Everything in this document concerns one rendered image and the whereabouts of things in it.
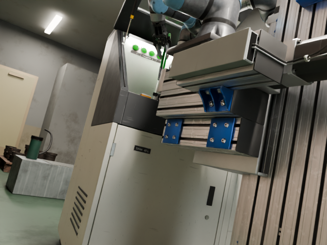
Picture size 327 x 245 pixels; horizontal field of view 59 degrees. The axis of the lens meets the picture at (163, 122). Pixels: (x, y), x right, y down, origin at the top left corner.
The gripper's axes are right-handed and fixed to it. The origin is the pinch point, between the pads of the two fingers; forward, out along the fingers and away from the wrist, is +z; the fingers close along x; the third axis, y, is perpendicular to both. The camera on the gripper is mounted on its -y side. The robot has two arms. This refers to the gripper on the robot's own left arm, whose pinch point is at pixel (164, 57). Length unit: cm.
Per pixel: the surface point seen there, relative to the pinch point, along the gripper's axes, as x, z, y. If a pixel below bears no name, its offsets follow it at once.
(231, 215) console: 33, 75, 44
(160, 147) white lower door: 0, 31, 41
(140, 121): -8.3, 17.0, 38.4
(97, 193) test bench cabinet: -26, 36, 66
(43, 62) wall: -422, 173, -524
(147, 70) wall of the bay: -18.7, 19.6, -30.9
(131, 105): -11.9, 9.2, 36.0
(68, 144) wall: -334, 332, -373
